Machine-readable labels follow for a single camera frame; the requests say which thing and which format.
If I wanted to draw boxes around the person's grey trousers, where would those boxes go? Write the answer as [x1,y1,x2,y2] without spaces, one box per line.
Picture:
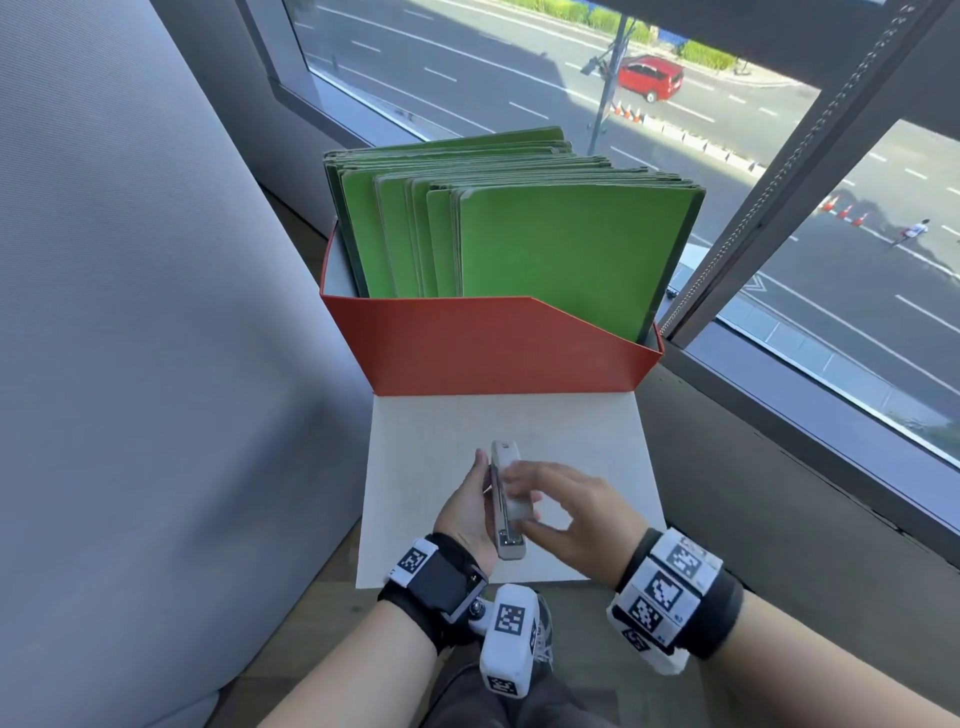
[421,658,625,728]

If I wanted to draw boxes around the white grey stapler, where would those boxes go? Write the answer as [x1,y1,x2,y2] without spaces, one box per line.
[488,440,540,562]

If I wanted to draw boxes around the white marker tracker block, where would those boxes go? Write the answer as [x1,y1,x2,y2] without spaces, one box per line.
[477,583,544,701]

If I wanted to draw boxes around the grey street lamp pole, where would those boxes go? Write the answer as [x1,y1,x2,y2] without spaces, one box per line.
[579,13,639,158]

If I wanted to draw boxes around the stack of green folders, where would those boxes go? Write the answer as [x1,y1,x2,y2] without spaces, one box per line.
[323,126,708,345]

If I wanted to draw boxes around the red car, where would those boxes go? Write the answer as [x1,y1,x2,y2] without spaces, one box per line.
[616,54,685,104]

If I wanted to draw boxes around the person's left hand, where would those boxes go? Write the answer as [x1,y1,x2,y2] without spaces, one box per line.
[432,448,501,579]

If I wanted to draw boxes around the red cardboard file box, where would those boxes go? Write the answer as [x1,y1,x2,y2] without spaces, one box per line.
[319,219,666,398]

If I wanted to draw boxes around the white paper sheet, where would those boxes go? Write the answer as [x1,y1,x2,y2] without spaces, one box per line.
[354,390,668,591]

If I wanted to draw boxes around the white marker wrist tracker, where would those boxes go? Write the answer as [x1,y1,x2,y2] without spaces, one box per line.
[605,526,746,677]

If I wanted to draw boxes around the person's right forearm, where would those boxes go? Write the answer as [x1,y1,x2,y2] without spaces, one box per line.
[703,588,960,728]

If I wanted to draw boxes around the dark window frame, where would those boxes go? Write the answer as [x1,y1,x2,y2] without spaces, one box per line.
[236,0,960,571]

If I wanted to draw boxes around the person's grey shoe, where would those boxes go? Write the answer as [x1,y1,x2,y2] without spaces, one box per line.
[531,591,557,671]

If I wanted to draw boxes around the metal bead blind chain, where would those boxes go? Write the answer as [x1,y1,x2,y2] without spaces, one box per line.
[658,0,921,333]

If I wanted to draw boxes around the person's right hand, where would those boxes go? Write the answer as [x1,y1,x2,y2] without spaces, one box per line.
[500,460,653,591]

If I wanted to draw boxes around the grey fabric partition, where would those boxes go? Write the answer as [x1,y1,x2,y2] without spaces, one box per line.
[0,0,377,728]

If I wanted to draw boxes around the person's left forearm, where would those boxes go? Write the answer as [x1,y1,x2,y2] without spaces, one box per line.
[255,600,440,728]

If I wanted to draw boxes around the black wrist camera band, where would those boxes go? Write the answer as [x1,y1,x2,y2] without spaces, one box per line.
[377,531,490,654]

